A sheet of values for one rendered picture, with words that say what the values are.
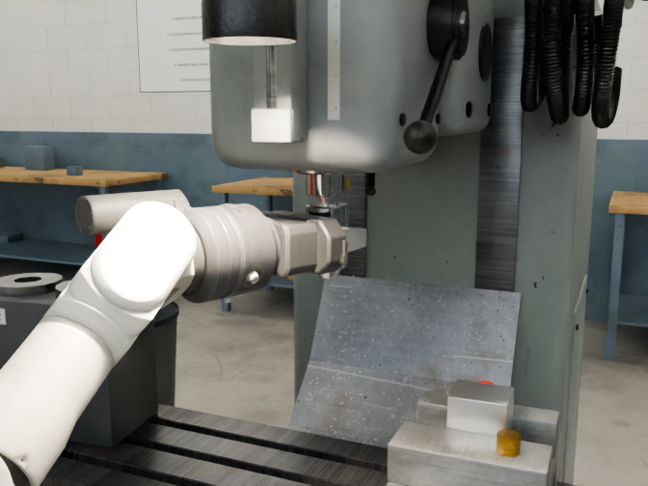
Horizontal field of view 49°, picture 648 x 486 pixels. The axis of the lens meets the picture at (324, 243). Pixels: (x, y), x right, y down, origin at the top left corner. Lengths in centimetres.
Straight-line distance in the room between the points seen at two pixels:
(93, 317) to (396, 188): 68
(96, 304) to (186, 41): 543
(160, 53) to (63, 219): 182
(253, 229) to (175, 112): 535
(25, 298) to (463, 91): 62
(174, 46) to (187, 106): 48
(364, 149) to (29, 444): 36
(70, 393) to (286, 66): 32
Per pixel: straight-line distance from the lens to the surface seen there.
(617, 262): 418
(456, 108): 83
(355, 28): 66
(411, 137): 63
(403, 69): 68
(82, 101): 660
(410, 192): 112
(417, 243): 113
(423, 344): 112
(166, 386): 276
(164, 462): 94
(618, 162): 490
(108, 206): 64
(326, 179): 74
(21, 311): 100
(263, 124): 65
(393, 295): 114
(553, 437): 80
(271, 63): 65
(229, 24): 53
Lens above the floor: 137
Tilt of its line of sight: 10 degrees down
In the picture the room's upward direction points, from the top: straight up
